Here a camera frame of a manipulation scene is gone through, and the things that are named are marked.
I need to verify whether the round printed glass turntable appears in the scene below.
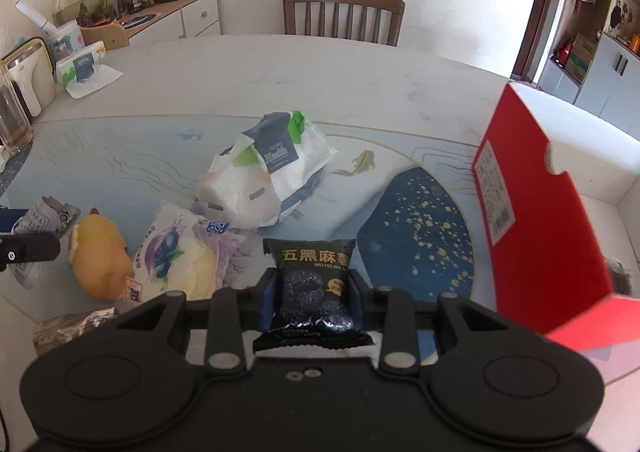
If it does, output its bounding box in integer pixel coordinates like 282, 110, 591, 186
0, 113, 481, 368

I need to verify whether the newspaper print wrapper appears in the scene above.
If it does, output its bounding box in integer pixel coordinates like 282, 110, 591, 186
11, 196, 81, 289

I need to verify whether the glass plant terrarium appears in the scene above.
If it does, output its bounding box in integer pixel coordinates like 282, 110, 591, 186
52, 0, 126, 28

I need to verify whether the red bag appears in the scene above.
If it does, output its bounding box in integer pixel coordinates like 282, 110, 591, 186
552, 37, 576, 66

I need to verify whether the glass jug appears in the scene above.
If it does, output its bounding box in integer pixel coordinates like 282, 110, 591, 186
0, 63, 35, 156

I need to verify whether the white sideboard cabinet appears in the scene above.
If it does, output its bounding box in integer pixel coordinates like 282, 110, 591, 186
120, 0, 222, 49

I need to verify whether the white paper roll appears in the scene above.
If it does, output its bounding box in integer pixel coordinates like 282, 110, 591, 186
15, 0, 57, 36

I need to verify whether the yellow plush toy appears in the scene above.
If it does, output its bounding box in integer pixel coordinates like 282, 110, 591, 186
67, 213, 135, 301

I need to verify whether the brown door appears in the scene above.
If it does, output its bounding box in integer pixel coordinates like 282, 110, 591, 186
511, 0, 563, 80

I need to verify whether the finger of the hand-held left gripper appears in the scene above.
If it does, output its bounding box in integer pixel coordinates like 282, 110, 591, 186
0, 232, 62, 274
0, 206, 27, 231

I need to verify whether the silver foil packet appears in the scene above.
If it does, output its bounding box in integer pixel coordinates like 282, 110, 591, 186
32, 308, 121, 358

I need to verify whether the red cardboard box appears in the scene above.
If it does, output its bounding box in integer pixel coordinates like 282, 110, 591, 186
471, 81, 640, 385

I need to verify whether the grey wall cabinet unit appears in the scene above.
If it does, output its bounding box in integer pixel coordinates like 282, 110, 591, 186
537, 0, 640, 138

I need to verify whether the open tissue pack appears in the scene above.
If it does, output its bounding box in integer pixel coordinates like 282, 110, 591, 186
56, 43, 124, 99

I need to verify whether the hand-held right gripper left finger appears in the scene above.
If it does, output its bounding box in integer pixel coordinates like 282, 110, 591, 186
116, 269, 277, 375

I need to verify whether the printed cup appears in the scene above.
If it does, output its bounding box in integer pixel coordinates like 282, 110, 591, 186
47, 21, 86, 64

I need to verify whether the white kettle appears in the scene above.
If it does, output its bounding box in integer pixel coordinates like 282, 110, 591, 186
1, 37, 57, 119

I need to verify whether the black snack packet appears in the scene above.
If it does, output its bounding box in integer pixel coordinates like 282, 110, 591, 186
252, 238, 375, 352

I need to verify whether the white blueberry bread packet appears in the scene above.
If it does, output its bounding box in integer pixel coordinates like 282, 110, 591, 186
116, 202, 251, 309

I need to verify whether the white green snack bag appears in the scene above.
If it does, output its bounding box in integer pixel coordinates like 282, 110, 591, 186
196, 110, 338, 229

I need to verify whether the brown cardboard box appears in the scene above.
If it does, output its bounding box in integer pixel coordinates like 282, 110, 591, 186
567, 32, 601, 83

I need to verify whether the clear plastic zip bag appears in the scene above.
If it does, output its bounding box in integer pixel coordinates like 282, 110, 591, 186
605, 256, 633, 295

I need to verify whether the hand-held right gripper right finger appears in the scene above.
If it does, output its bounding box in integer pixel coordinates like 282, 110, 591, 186
348, 269, 506, 375

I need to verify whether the dark round placemat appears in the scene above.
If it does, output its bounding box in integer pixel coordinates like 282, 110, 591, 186
0, 139, 33, 205

